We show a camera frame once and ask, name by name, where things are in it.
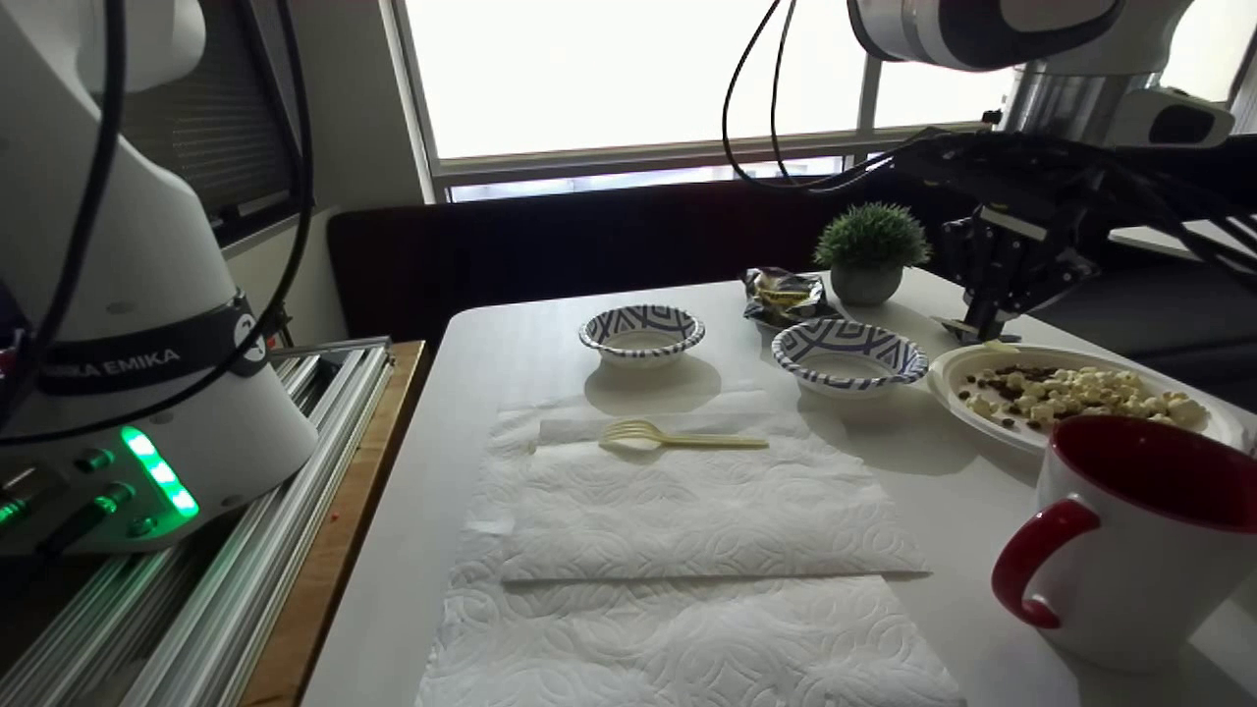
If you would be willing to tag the popcorn and chocolate mix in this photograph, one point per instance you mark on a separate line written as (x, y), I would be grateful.
(1074, 394)

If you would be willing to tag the small green potted plant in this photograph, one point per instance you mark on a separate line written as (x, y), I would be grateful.
(869, 235)

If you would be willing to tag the wooden base board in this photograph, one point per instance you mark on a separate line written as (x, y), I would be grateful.
(328, 551)

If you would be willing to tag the bowl of popcorn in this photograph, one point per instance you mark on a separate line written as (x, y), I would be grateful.
(955, 385)

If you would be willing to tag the aluminium rail frame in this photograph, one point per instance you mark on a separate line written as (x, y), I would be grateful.
(200, 615)

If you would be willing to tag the orange black clamp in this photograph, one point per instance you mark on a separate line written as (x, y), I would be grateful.
(278, 328)

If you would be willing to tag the large white paper towel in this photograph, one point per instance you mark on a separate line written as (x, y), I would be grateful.
(683, 640)

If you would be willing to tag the black sofa bench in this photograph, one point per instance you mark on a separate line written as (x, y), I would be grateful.
(592, 241)

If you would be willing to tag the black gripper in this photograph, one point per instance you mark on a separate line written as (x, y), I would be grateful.
(1028, 250)

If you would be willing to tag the blue patterned paper bowl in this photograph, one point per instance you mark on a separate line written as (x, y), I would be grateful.
(850, 353)
(642, 334)

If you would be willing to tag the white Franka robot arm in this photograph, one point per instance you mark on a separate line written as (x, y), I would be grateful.
(118, 259)

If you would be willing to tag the folded white paper towel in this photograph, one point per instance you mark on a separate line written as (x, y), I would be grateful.
(683, 525)

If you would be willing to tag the white side table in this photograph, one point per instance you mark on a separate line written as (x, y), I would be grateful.
(1152, 241)

